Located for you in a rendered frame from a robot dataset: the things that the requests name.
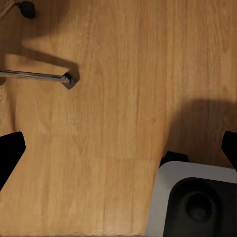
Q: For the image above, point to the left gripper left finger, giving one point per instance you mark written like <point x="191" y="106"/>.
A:
<point x="12" y="147"/>

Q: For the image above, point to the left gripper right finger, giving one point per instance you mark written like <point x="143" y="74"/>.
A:
<point x="229" y="147"/>

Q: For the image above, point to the swivel chair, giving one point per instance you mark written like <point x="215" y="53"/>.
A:
<point x="27" y="9"/>

